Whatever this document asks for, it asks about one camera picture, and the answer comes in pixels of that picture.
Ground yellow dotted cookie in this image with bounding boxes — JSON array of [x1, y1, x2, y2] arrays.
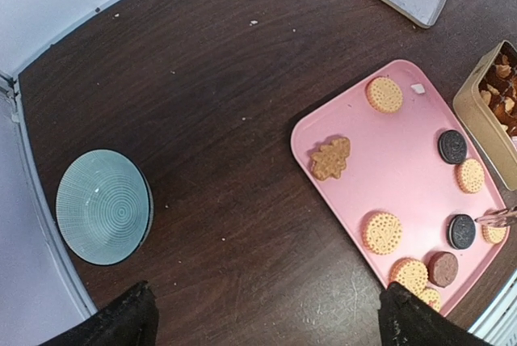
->
[[456, 158, 485, 194], [389, 258, 428, 295]]

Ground lone yellow sandwich cookie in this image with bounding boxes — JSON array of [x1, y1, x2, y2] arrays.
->
[[366, 77, 403, 113]]

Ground pale blue ceramic bowl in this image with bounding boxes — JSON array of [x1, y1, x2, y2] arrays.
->
[[56, 150, 154, 266]]

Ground brown chocolate cookie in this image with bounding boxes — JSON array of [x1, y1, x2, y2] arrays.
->
[[427, 251, 459, 288]]

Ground yellow dotted cookie middle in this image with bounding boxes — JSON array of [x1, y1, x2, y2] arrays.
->
[[456, 158, 485, 194]]

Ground metal serving tongs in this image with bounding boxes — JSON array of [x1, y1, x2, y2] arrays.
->
[[475, 206, 517, 228]]

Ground gingerbread brown leaf cookie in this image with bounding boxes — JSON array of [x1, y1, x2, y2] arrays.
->
[[310, 137, 351, 181]]

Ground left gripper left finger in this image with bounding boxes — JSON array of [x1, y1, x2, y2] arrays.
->
[[44, 281, 159, 345]]

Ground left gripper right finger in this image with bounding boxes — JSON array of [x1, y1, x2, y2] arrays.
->
[[378, 282, 485, 346]]

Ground black sandwich cookie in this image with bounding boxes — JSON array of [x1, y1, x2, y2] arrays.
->
[[437, 129, 468, 165], [447, 214, 476, 250]]

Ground black sandwich cookie upper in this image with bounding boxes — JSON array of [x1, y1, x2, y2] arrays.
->
[[437, 129, 468, 165]]

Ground yellow cookie under chip cookie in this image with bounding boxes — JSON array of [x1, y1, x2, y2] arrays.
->
[[362, 212, 403, 255]]

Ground front aluminium rail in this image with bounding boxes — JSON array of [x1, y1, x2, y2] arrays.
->
[[469, 272, 517, 346]]

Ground pink plastic tray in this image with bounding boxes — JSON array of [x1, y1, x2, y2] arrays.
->
[[289, 58, 511, 318]]

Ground yellow cookie with pink sword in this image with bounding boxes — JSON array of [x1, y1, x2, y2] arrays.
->
[[418, 287, 442, 312]]

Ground yellow dotted cookie corner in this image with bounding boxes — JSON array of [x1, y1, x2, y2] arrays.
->
[[481, 226, 507, 244]]

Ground yellow dotted cookie left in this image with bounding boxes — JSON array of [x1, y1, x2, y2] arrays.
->
[[389, 258, 428, 295]]

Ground black sandwich cookie lower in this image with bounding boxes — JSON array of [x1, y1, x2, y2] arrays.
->
[[447, 214, 476, 250]]

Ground gold cookie tin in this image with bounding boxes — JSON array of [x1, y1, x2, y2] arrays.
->
[[453, 40, 516, 191]]

